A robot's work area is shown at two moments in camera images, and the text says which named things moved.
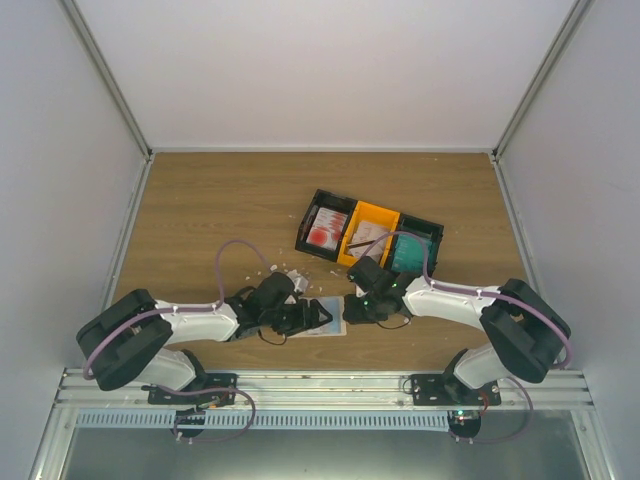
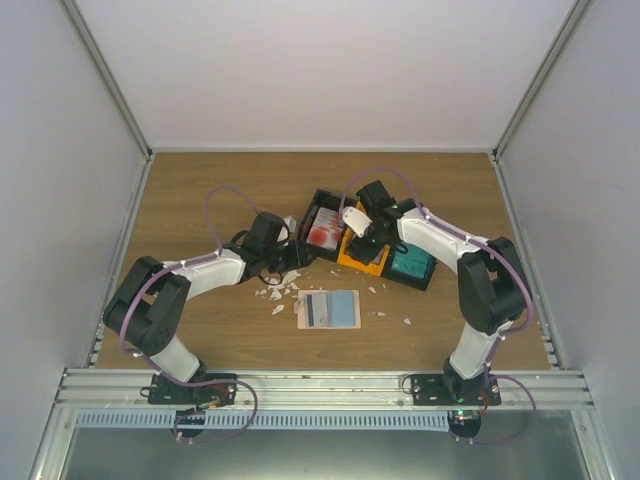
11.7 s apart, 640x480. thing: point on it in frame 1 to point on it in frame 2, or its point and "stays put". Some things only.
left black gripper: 303,322 to 298,256
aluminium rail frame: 76,391 stays put
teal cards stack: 409,254 stays put
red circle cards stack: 327,229 stays put
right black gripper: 353,315 to 363,253
